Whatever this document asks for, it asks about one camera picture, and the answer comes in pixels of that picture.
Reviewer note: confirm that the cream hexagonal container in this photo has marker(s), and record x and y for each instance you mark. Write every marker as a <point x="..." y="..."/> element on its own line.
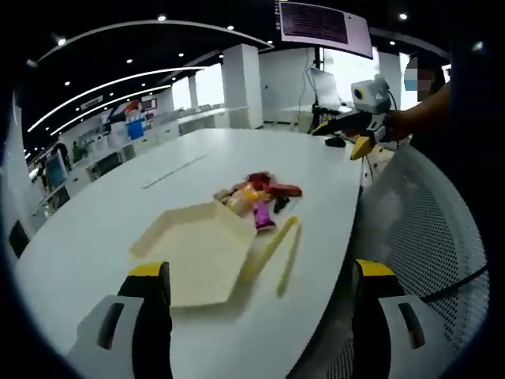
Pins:
<point x="197" y="252"/>

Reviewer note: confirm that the white mesh chair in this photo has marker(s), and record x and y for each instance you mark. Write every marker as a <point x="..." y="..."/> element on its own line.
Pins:
<point x="418" y="245"/>

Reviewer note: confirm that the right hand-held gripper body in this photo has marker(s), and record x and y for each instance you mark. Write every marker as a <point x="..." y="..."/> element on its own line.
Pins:
<point x="371" y="96"/>

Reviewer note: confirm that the blue storage box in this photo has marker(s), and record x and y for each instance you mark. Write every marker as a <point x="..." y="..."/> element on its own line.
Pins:
<point x="134" y="128"/>

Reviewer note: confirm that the black computer mouse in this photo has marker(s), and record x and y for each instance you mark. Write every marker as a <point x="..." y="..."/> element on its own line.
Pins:
<point x="334" y="142"/>

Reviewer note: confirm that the small black object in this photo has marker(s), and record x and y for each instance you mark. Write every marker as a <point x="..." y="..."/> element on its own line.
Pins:
<point x="281" y="204"/>

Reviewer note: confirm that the person's dark clothed torso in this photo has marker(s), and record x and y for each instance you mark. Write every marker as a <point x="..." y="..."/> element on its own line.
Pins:
<point x="473" y="138"/>

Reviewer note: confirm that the red food packet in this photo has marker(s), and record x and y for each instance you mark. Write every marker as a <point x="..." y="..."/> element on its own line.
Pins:
<point x="276" y="185"/>

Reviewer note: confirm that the hanging monitor screen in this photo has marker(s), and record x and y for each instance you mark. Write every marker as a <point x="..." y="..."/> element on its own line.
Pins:
<point x="323" y="23"/>

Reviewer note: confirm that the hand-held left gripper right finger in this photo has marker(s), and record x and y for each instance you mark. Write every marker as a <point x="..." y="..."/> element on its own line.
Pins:
<point x="398" y="339"/>

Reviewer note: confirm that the yellow food tongs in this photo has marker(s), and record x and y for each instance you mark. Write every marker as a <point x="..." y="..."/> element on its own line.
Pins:
<point x="286" y="252"/>

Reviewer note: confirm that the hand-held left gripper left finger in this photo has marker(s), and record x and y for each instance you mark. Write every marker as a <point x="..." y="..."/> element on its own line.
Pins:
<point x="118" y="339"/>

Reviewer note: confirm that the purple food packet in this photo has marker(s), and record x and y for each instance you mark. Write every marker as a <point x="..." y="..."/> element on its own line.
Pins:
<point x="263" y="217"/>

